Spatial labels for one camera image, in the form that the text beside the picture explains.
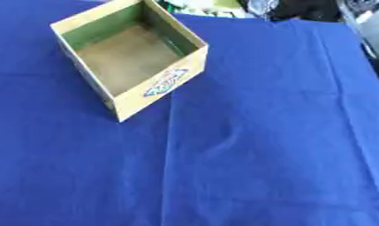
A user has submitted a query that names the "tan cardboard box green inside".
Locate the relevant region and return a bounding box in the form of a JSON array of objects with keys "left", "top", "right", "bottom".
[{"left": 48, "top": 0, "right": 209, "bottom": 124}]

